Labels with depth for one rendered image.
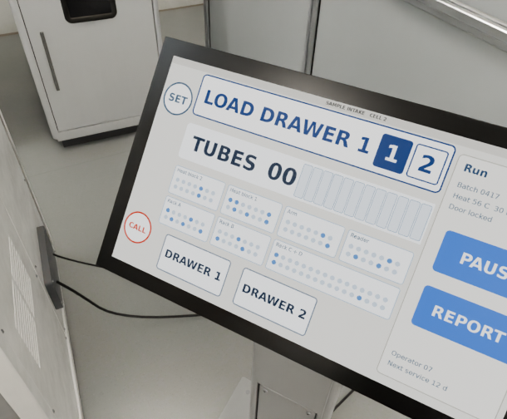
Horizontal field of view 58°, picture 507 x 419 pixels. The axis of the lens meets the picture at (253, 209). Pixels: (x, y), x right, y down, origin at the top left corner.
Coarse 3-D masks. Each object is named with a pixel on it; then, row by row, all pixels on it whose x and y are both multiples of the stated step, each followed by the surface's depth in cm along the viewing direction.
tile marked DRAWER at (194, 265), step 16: (176, 240) 57; (160, 256) 58; (176, 256) 57; (192, 256) 56; (208, 256) 56; (176, 272) 57; (192, 272) 56; (208, 272) 56; (224, 272) 55; (208, 288) 56
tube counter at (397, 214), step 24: (288, 168) 52; (312, 168) 51; (288, 192) 52; (312, 192) 51; (336, 192) 50; (360, 192) 49; (384, 192) 49; (360, 216) 49; (384, 216) 49; (408, 216) 48
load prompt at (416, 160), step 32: (224, 96) 55; (256, 96) 54; (256, 128) 54; (288, 128) 52; (320, 128) 51; (352, 128) 50; (384, 128) 49; (352, 160) 50; (384, 160) 49; (416, 160) 48; (448, 160) 47
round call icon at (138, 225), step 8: (128, 208) 59; (128, 216) 59; (136, 216) 59; (144, 216) 59; (152, 216) 58; (128, 224) 59; (136, 224) 59; (144, 224) 59; (152, 224) 58; (128, 232) 59; (136, 232) 59; (144, 232) 59; (128, 240) 59; (136, 240) 59; (144, 240) 59; (144, 248) 59
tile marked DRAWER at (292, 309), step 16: (256, 272) 53; (240, 288) 54; (256, 288) 53; (272, 288) 53; (288, 288) 52; (240, 304) 54; (256, 304) 53; (272, 304) 53; (288, 304) 52; (304, 304) 51; (272, 320) 53; (288, 320) 52; (304, 320) 51; (304, 336) 51
